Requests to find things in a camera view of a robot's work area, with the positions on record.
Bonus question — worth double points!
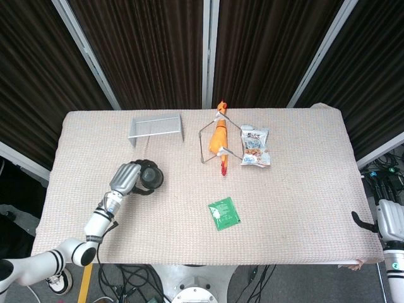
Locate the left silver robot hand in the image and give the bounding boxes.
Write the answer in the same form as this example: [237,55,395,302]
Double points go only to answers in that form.
[109,160,158,198]

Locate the black round object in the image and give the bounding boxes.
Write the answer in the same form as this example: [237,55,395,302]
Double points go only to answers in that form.
[138,160,165,192]

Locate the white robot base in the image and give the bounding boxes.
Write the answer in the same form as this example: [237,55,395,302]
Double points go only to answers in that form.
[154,263,236,303]

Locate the silver mesh metal shelf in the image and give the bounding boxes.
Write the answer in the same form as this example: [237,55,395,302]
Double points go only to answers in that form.
[128,114,185,148]

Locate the orange rubber chicken toy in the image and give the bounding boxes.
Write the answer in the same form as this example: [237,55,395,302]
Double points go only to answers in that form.
[208,100,230,178]

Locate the black trouser leg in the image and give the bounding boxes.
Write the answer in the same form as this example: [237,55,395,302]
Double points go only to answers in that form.
[0,154,49,257]

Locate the green foil sachet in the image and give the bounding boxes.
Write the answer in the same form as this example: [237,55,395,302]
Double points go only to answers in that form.
[207,196,242,232]

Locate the yellow floor tape strip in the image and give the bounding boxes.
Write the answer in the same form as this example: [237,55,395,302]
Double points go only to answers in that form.
[76,263,95,303]

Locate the black and white sneaker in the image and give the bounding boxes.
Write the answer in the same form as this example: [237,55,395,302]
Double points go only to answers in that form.
[45,270,73,296]

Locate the dark brown curtain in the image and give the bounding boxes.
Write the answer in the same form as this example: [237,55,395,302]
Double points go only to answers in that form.
[0,0,112,171]
[211,0,345,110]
[68,0,205,110]
[295,0,404,158]

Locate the white snack bag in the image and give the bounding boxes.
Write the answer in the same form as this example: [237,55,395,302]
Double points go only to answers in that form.
[240,124,272,169]

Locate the beige waffle tablecloth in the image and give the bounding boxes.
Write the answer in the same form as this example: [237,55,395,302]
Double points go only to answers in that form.
[30,102,384,266]

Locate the white partition post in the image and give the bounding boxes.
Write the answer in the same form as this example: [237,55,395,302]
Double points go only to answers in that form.
[201,0,220,110]
[0,140,52,183]
[51,0,122,111]
[356,131,404,169]
[286,0,361,109]

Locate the tangled black floor cables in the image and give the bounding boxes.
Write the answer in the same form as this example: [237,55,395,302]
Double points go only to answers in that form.
[97,264,165,303]
[244,264,276,303]

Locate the black cables with green lights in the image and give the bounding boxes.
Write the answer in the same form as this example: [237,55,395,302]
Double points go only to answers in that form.
[359,150,404,205]

